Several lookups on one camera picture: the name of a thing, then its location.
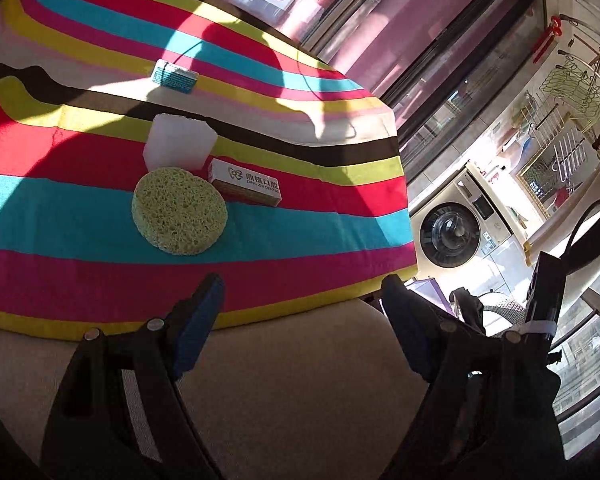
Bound green round sponge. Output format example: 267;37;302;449
131;167;228;256

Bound white foam block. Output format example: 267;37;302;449
143;114;218;171

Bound white wicker chair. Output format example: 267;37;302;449
479;292;526;336

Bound black cloth on chair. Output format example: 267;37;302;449
449;287;486;335

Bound gold washing machine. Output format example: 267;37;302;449
410;162;526;280

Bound beige seat cushion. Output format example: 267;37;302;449
0;300;427;479

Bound striped colourful cushion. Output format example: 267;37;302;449
0;0;417;340

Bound teal small box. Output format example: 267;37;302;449
151;60;198;94

